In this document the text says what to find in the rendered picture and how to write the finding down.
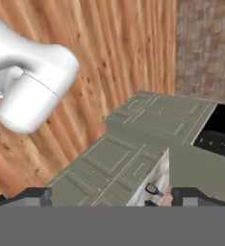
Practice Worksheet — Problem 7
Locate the green cabinet run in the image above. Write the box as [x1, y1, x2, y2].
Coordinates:
[46, 90, 225, 208]

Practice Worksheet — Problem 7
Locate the black appliance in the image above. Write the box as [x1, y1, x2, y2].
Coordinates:
[191, 103, 225, 160]

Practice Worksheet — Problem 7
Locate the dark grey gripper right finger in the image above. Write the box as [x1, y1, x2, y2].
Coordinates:
[170, 186, 225, 208]

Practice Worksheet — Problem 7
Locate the dark blue condiment bottle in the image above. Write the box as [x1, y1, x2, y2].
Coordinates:
[144, 182, 164, 198]

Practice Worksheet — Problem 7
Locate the black condiment bottle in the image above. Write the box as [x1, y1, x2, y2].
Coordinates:
[144, 199, 159, 208]

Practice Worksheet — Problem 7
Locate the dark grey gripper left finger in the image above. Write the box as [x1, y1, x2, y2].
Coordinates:
[0, 186, 53, 208]

